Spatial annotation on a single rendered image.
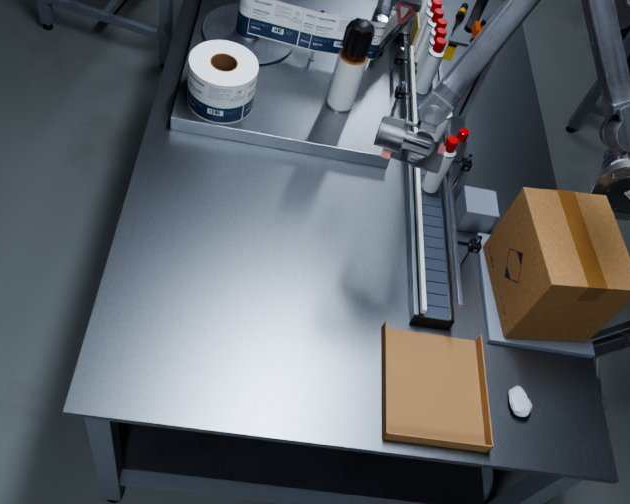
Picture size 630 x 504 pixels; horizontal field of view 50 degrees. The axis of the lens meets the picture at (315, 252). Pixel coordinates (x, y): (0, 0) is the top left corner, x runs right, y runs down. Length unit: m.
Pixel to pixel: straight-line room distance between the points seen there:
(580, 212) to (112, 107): 2.24
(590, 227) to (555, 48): 2.84
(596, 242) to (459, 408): 0.53
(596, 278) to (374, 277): 0.56
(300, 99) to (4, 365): 1.38
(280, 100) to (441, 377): 0.98
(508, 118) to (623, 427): 1.34
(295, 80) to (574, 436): 1.33
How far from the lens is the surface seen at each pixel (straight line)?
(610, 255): 1.80
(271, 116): 2.09
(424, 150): 1.47
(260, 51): 2.29
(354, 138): 2.09
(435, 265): 1.86
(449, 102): 1.47
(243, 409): 1.59
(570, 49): 4.64
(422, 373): 1.73
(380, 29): 2.26
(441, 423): 1.69
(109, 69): 3.54
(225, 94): 1.96
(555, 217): 1.79
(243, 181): 1.96
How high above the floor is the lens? 2.30
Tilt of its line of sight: 53 degrees down
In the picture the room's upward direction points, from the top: 19 degrees clockwise
